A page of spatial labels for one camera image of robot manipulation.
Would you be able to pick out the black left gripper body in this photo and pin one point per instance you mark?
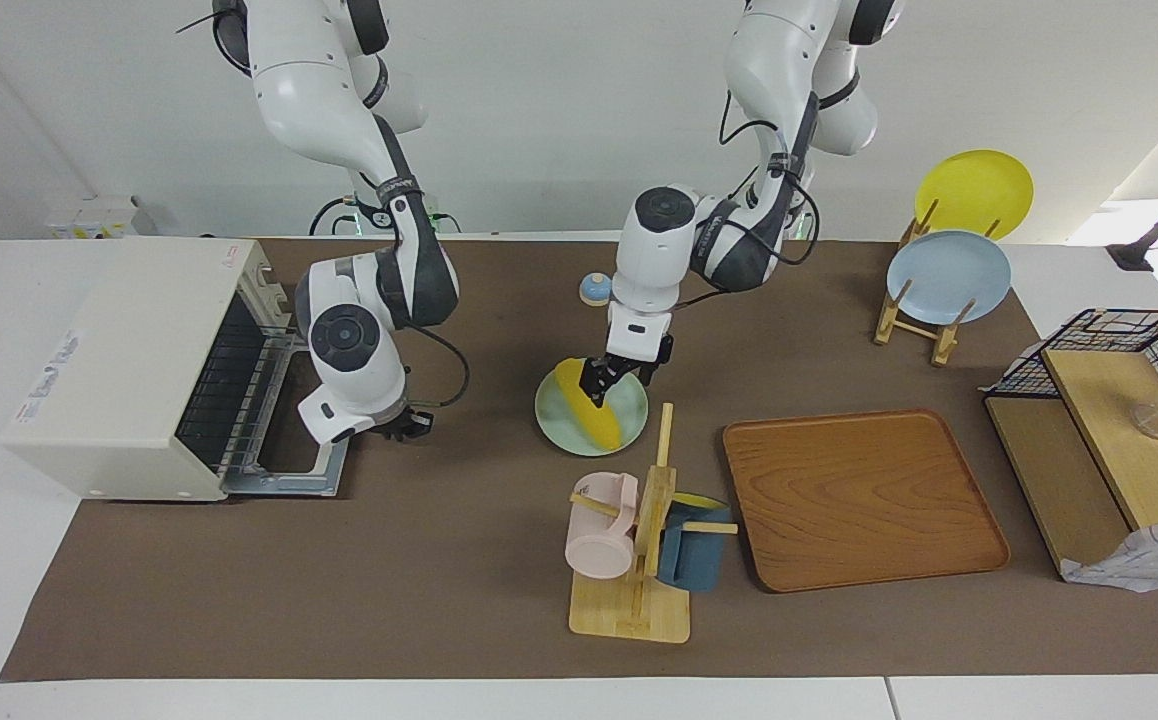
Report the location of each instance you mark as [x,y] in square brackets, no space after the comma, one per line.
[624,370]

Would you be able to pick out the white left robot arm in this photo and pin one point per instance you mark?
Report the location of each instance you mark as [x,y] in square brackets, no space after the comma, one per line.
[789,60]

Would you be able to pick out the yellow corn cob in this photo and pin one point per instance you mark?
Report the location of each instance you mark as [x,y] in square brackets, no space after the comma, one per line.
[594,425]

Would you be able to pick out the dark blue mug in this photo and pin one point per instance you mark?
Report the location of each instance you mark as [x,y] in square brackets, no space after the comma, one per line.
[694,555]

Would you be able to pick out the wooden plate rack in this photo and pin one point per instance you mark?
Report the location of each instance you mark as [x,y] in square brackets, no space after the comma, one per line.
[942,345]

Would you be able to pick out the yellow plate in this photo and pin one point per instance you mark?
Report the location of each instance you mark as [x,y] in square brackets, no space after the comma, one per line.
[974,190]

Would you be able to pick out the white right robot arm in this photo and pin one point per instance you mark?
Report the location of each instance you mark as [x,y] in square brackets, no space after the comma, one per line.
[339,100]

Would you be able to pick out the pale green plate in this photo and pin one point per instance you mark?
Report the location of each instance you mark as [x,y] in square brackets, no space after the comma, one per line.
[629,415]

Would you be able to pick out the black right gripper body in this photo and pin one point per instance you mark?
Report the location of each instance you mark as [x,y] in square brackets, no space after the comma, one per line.
[397,425]

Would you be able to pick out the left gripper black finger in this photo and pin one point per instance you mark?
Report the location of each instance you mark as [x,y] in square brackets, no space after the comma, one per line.
[593,392]
[641,378]

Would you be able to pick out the white toaster oven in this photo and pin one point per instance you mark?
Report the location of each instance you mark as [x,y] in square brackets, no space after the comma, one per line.
[119,350]

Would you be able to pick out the pink mug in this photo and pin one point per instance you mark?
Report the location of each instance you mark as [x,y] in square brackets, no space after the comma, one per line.
[599,545]

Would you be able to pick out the wooden two-tier shelf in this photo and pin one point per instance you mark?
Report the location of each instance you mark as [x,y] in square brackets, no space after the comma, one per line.
[1129,460]

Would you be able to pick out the clear glass cup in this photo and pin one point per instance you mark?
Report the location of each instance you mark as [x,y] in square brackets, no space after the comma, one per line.
[1154,420]

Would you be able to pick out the brown table mat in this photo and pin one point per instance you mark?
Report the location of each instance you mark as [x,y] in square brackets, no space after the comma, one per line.
[439,560]

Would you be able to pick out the brown wooden tray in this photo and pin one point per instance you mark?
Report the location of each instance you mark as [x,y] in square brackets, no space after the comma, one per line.
[859,500]

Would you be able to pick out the blue call bell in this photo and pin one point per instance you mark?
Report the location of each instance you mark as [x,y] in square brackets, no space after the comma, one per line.
[594,291]

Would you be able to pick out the white power box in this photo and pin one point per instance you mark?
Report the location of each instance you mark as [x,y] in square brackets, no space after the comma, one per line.
[94,218]

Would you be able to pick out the wooden mug tree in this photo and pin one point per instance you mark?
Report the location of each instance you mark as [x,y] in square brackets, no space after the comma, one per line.
[629,610]

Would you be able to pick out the light blue plate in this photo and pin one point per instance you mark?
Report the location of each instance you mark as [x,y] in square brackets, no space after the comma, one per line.
[949,285]

